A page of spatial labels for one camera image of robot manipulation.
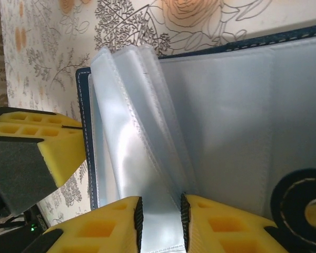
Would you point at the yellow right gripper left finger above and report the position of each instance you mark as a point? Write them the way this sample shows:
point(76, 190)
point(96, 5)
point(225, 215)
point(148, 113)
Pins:
point(100, 226)

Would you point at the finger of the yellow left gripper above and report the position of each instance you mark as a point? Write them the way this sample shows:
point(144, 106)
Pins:
point(29, 163)
point(37, 117)

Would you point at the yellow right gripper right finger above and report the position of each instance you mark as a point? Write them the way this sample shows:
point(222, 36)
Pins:
point(221, 229)

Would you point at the blue leather card holder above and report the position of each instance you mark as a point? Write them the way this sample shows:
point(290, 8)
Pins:
point(226, 118)

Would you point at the floral patterned table cover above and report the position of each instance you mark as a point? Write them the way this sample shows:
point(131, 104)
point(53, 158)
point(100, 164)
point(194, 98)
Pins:
point(68, 39)

